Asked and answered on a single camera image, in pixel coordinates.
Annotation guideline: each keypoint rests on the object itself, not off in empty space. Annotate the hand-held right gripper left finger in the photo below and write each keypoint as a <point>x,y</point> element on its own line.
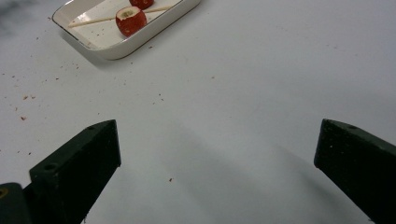
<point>77,168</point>

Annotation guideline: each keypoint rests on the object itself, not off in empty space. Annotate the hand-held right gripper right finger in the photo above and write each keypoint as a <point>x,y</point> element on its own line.
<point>358,168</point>

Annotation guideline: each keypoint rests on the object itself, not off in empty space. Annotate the white rectangular tray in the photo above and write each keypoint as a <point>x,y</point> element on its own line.
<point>102,35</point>

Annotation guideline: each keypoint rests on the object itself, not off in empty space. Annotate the thin wooden skewer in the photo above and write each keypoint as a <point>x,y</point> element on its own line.
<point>93,21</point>

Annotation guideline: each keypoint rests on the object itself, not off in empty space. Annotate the red cored hawthorn fruit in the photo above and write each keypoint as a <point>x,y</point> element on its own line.
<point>141,3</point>
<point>130,26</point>

